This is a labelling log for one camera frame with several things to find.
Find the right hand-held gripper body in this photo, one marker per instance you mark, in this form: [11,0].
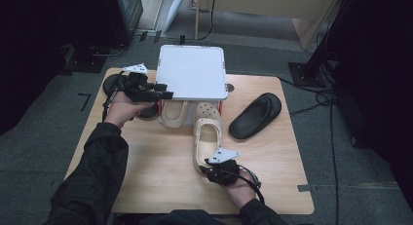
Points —
[222,173]

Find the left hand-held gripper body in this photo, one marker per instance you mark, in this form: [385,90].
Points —
[138,87]

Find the person's right hand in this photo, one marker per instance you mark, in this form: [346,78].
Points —
[240,191]

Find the person's left hand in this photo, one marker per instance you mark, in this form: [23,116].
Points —
[125,111]

